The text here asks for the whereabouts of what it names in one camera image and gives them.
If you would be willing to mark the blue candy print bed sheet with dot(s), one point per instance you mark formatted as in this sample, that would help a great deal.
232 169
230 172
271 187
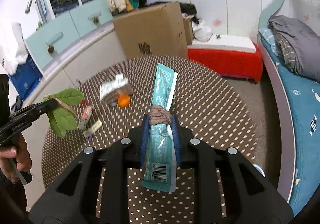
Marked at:
300 104

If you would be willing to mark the narrow teal drawer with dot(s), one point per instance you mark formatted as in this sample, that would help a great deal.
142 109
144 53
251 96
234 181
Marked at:
82 11

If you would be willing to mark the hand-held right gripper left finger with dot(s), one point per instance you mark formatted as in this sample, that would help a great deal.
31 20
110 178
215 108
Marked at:
145 144

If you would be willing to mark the blue striped pillow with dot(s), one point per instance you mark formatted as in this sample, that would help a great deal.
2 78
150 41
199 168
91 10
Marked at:
266 36

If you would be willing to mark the teal foil wrapper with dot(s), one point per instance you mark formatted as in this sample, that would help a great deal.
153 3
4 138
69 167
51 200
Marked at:
160 150

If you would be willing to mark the person's left forearm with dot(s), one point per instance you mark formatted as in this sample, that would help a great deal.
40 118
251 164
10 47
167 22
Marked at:
10 199

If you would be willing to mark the small purple wrapper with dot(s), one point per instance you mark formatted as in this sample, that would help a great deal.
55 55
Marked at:
88 134

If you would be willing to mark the large cardboard box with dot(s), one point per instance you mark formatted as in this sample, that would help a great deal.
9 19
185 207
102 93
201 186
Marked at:
155 29

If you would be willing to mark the wide teal drawer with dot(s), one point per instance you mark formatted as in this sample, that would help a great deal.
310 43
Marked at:
45 36

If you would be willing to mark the orange tangerine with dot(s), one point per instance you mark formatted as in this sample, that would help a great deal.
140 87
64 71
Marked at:
123 101

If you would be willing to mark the pinecone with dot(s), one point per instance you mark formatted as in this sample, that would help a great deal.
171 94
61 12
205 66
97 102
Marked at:
50 49
96 20

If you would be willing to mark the grey quilt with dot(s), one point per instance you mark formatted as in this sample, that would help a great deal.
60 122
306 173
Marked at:
295 39

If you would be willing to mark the green leafy twig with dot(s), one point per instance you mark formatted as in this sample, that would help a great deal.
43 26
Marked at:
62 117

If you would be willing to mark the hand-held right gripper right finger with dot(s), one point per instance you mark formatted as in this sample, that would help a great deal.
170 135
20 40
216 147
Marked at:
176 144

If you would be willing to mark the brown knit cloth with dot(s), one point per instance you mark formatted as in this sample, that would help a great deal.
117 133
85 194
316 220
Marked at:
160 114

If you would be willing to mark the small beige sachet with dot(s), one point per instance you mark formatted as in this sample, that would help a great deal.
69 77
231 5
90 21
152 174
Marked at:
94 125

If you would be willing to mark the clear bag white label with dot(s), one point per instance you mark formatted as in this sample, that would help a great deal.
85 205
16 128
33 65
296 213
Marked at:
112 89

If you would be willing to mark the black clothing heap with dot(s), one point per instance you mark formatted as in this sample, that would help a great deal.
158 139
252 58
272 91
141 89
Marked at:
188 9

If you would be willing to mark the white board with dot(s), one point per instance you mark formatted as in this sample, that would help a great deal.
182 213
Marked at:
225 42

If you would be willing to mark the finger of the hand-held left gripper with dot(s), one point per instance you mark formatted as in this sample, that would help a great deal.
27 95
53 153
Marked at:
47 107

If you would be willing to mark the dark folded clothes stack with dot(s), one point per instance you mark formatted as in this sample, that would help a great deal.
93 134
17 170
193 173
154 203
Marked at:
62 3

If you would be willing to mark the red white candy wrapper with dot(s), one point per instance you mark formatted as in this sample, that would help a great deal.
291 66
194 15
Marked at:
86 112

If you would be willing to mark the faded pink butterfly sticker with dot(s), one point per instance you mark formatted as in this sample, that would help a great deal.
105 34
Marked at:
217 23

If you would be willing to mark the blue shopping bag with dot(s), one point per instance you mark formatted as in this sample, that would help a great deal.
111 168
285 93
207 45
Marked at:
25 79

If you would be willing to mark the white plastic bag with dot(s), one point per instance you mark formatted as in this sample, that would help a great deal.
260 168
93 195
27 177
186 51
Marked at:
203 31

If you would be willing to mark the red bench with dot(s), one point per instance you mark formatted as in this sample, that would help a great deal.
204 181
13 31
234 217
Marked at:
225 64

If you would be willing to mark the round table brown dotted cloth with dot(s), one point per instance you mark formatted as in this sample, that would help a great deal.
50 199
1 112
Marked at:
212 114

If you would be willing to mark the person's left hand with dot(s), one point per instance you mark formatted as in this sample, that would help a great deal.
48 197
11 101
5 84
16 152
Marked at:
23 156

